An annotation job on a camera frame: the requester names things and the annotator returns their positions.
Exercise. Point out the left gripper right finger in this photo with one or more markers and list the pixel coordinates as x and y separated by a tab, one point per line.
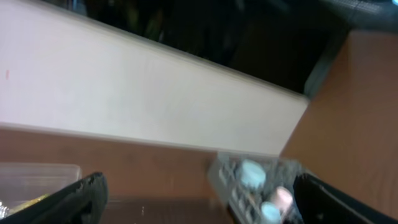
320	203

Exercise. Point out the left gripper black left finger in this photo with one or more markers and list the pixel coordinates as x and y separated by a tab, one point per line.
82	202

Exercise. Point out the white pink cup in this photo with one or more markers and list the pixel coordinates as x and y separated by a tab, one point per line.
282	199

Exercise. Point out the light blue bowl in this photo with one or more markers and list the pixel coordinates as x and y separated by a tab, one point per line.
252	174

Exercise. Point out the grey dishwasher rack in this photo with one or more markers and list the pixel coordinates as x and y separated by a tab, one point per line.
244	202

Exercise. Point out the foil snack wrapper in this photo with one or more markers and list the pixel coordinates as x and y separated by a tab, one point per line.
6	211

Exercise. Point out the light blue cup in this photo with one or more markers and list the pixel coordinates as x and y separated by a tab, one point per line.
270	213

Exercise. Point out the brown serving tray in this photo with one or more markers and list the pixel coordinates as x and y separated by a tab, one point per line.
165	211

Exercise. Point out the clear plastic bin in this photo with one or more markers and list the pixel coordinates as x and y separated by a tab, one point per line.
21	182

